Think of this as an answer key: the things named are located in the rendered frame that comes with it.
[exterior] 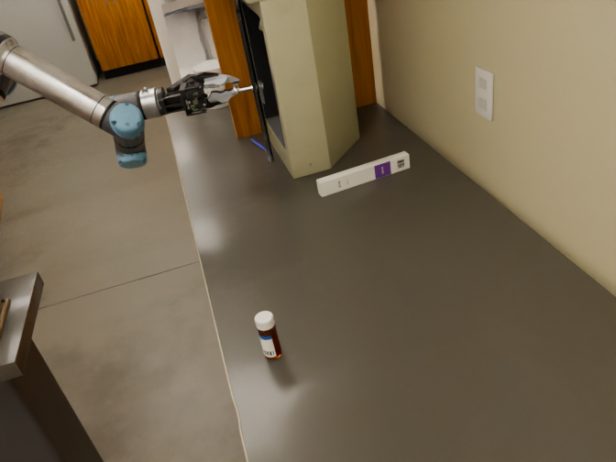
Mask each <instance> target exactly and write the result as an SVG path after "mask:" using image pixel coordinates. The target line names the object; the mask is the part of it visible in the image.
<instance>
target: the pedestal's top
mask: <svg viewBox="0 0 616 462"><path fill-rule="evenodd" d="M43 286H44V282H43V280H42V278H41V277H40V275H39V273H38V272H37V271H36V272H32V273H29V274H26V275H22V276H18V277H15V278H12V279H8V280H2V281H0V299H2V298H4V299H6V298H9V299H10V304H9V308H8V312H7V316H6V319H5V326H4V330H3V333H2V336H1V340H0V382H1V381H5V380H11V379H13V378H16V377H20V376H23V374H24V370H25V366H26V362H27V358H28V351H29V347H30V342H31V338H32V335H33V330H34V326H35V322H36V318H37V314H38V309H39V303H40V298H41V294H42V291H43Z"/></svg>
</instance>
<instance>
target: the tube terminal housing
mask: <svg viewBox="0 0 616 462"><path fill-rule="evenodd" d="M242 3H245V4H246V5H247V6H248V7H249V8H250V9H251V10H253V11H254V12H255V13H256V14H257V15H258V16H259V18H260V21H261V25H262V29H263V34H264V39H265V43H266V49H267V53H268V58H269V66H270V71H271V73H272V75H273V78H274V82H275V87H276V92H277V96H278V101H277V105H278V109H279V114H280V123H281V128H282V133H283V137H284V142H285V148H286V150H285V148H284V147H283V145H282V144H281V143H280V141H279V140H278V138H277V137H276V135H275V134H274V132H273V131H272V129H271V128H270V126H269V124H268V123H267V121H266V124H267V129H268V133H269V141H270V142H271V144H272V146H273V147H274V148H275V149H276V151H277V153H278V154H279V156H280V158H281V160H282V161H283V163H284V164H285V166H286V168H287V169H288V171H289V172H290V174H291V176H292V177H293V179H296V178H300V177H302V176H306V175H310V174H313V173H317V172H319V171H325V170H329V169H331V168H332V167H333V166H334V165H335V164H336V163H337V162H338V161H339V160H340V159H341V158H342V157H343V156H344V154H345V153H346V152H347V151H348V150H349V149H350V148H351V147H352V146H353V145H354V144H355V143H356V142H357V140H358V139H359V129H358V114H357V106H356V98H355V90H354V82H353V73H352V66H351V58H350V49H349V42H348V34H347V18H346V10H345V2H344V0H258V2H257V3H254V4H248V3H246V2H245V1H243V0H240V4H241V8H242Z"/></svg>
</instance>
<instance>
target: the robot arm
mask: <svg viewBox="0 0 616 462"><path fill-rule="evenodd" d="M236 82H240V80H239V79H238V78H236V77H234V76H230V75H226V74H220V73H215V72H209V71H203V72H199V73H197V74H187V75H186V76H184V77H183V78H181V79H180V80H178V81H177V82H176V83H174V84H173V85H171V86H170V87H168V88H167V89H166V90H167V93H165V91H164V89H163V87H159V88H157V89H156V88H151V89H147V88H146V87H145V88H143V90H142V91H136V92H132V93H123V94H115V95H113V96H109V97H108V96H106V95H105V94H103V93H100V92H99V91H97V90H95V89H94V88H93V87H91V86H89V85H87V84H86V83H84V82H81V81H80V80H78V79H76V78H74V77H72V76H71V75H70V74H68V73H66V72H65V71H62V70H60V69H59V68H57V67H55V66H53V65H52V64H50V63H48V62H46V61H45V60H43V59H41V58H39V57H38V56H36V55H34V54H32V53H31V52H29V51H27V50H25V49H23V48H21V47H19V46H18V43H17V40H16V39H15V38H13V37H11V36H9V35H7V34H6V33H5V32H3V31H1V30H0V105H2V104H3V103H4V101H5V99H6V97H7V96H8V95H10V94H11V93H12V92H13V91H14V90H15V88H16V86H17V83H20V84H22V85H23V86H25V87H27V88H28V89H30V90H31V91H33V92H35V93H37V94H39V95H41V96H43V97H45V98H47V99H48V100H50V101H51V102H53V103H54V104H56V105H59V106H61V107H62V108H64V109H66V110H68V111H70V112H71V113H73V114H75V115H77V116H78V117H80V118H82V119H84V120H86V121H87V122H89V123H91V124H93V125H95V126H96V127H99V128H101V129H102V130H103V131H105V132H107V133H109V134H111V135H112V136H113V137H114V142H115V156H116V158H117V162H118V165H119V166H120V167H122V168H126V169H134V168H138V167H141V166H144V165H145V164H146V163H147V161H148V159H147V151H146V145H145V120H146V119H151V118H156V117H161V116H163V115H168V114H170V113H175V112H180V111H185V113H186V115H187V116H193V115H198V114H202V113H206V108H212V107H214V106H216V105H218V104H219V103H226V102H228V101H229V99H230V98H231V97H233V96H235V94H233V91H232V89H233V88H231V89H224V90H223V91H220V92H219V91H211V93H210V95H209V97H208V94H207V93H204V87H205V86H209V87H210V88H212V87H215V86H217V85H222V84H225V83H236ZM206 97H207V98H206ZM203 107H205V109H202V108H203ZM196 108H198V110H195V111H193V109H196ZM199 109H200V110H199ZM199 111H202V112H200V113H194V112H199ZM193 113H194V114H193Z"/></svg>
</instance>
